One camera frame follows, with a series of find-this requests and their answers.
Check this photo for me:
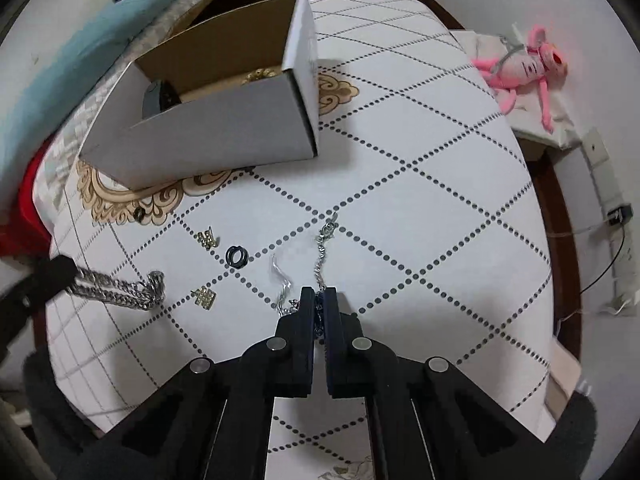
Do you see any chunky silver chain bracelet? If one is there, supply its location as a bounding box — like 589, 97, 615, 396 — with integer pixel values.
67, 266, 166, 312

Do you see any gold earring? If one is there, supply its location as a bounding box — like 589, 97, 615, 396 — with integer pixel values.
195, 226, 219, 250
191, 286, 217, 310

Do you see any thin silver chain bracelet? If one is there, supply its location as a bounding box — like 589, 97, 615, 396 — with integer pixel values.
269, 211, 342, 319

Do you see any black watch strap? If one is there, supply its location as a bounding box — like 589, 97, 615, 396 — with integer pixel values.
141, 79, 184, 122

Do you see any red cloth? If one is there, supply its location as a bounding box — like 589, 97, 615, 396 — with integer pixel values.
0, 136, 52, 257

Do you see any teal blue duvet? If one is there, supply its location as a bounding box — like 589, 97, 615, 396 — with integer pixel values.
1, 0, 175, 188

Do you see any patterned tablecloth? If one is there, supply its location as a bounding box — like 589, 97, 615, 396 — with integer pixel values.
47, 0, 553, 441

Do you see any white cardboard box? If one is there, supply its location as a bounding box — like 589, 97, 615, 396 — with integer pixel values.
79, 0, 319, 190

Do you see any black charger plug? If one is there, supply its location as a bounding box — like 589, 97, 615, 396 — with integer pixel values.
606, 203, 634, 226

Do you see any white cloth covered box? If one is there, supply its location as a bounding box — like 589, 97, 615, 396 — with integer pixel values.
452, 30, 580, 150

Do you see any pink panther plush toy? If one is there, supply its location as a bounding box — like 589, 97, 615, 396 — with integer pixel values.
472, 25, 568, 134

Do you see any white cable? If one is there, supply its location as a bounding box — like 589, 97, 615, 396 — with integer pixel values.
554, 299, 632, 334

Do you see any white wall power strip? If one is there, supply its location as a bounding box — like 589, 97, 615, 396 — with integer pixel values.
582, 127, 639, 315

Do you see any black cable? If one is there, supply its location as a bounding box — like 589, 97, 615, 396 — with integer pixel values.
577, 221, 629, 296

